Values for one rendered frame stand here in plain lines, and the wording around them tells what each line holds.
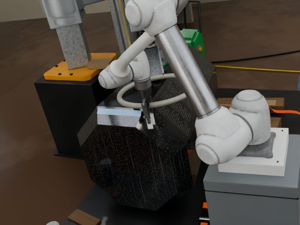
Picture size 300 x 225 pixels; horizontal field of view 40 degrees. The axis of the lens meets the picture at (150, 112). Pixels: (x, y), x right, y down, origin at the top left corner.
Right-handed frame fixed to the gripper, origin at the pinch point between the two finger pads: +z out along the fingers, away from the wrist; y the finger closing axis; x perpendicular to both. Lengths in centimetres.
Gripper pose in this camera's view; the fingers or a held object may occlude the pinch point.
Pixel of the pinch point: (150, 121)
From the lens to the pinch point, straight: 225.9
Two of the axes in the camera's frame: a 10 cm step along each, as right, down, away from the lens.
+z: 1.8, 9.0, 3.9
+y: 2.2, -4.3, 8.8
